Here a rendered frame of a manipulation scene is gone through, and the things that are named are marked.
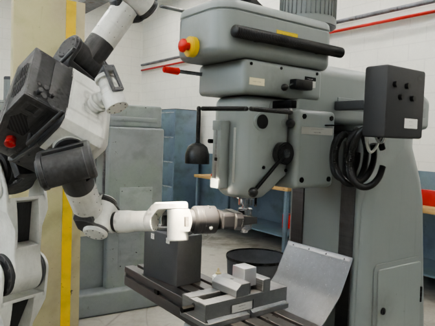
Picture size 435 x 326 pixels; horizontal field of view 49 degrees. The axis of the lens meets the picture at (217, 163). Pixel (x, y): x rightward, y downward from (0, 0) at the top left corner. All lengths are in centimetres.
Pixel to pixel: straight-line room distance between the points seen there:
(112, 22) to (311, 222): 102
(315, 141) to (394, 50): 482
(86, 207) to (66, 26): 184
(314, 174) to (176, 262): 61
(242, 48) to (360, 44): 534
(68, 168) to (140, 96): 1018
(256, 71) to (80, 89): 53
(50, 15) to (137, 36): 855
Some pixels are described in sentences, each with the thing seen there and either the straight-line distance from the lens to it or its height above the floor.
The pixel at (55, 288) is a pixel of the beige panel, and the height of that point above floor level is 53.
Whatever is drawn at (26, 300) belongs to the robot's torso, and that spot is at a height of 91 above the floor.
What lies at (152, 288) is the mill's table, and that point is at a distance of 193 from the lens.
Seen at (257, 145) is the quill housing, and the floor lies 148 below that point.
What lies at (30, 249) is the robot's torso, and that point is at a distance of 174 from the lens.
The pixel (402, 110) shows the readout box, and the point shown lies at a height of 160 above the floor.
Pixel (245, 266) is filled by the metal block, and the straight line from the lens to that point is 159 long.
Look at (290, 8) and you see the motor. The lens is 170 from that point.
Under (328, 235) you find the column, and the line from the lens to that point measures 182.
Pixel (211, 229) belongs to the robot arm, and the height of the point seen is 121.
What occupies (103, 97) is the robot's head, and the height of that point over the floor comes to 160.
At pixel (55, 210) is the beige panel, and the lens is 309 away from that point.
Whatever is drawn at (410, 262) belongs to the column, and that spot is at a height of 105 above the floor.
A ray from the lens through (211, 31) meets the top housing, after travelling 138.
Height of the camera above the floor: 150
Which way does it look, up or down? 3 degrees down
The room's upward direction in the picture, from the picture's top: 2 degrees clockwise
